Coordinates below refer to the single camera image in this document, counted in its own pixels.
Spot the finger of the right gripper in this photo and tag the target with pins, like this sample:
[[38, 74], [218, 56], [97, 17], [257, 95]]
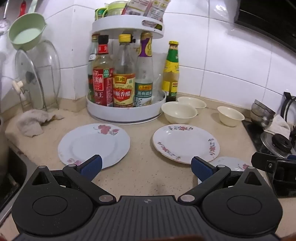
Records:
[[264, 162]]

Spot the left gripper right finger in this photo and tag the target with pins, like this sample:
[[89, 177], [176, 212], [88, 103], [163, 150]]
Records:
[[210, 176]]

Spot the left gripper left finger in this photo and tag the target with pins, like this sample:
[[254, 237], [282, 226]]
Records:
[[82, 177]]

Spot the white plate single red flower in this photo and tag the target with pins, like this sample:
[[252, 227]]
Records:
[[111, 142]]

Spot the white plate floral rim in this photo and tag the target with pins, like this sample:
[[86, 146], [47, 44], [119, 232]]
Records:
[[181, 143]]

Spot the cream bowl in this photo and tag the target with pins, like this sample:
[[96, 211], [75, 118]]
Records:
[[194, 102], [176, 112], [229, 116]]

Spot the cream bowl front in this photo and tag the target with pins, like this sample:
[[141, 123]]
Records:
[[176, 112]]

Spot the cream bowl back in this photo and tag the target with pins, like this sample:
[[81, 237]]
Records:
[[194, 102]]

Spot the stacked steel bowls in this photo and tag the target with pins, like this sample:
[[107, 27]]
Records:
[[261, 114]]

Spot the black gas stove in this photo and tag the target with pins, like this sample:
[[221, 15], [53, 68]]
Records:
[[254, 131]]

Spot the white cloth on stove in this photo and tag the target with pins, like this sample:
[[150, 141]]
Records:
[[279, 125]]

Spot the steel sink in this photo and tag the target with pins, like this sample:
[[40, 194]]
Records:
[[20, 169]]

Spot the black burner pot support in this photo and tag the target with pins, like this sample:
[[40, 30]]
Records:
[[289, 100]]

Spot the crumpled beige dish cloth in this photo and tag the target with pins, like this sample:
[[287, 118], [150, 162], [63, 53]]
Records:
[[30, 122]]

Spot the green yellow sesame oil bottle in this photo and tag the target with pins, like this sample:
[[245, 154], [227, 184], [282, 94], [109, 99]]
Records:
[[171, 72]]

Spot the red label soy sauce bottle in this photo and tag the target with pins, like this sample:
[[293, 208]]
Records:
[[102, 74]]

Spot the green label fish sauce bottle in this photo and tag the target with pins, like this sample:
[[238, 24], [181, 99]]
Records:
[[144, 76]]

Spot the yellow label vinegar bottle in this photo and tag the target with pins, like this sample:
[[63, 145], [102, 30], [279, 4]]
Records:
[[124, 74]]

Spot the glass pot lid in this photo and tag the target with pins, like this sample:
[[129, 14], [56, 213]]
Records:
[[41, 62]]

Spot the clear plastic bag in rack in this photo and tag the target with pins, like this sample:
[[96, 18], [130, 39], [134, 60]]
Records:
[[158, 60]]

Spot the dark bottle behind rack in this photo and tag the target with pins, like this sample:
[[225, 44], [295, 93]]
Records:
[[92, 57]]

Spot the white two-tier turntable rack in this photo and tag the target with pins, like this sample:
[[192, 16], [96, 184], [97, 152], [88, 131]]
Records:
[[113, 26]]

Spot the green plastic ladle bowl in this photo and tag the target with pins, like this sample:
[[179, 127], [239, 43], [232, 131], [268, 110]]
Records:
[[26, 31]]

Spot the green jar on rack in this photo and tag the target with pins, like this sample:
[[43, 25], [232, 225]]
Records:
[[112, 9]]

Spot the seasoning packets on rack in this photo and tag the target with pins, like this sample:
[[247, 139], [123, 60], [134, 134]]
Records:
[[153, 9]]

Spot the wire lid rack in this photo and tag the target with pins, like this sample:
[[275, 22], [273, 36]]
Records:
[[38, 94]]

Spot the red handled utensil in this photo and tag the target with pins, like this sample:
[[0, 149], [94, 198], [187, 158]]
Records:
[[22, 8]]

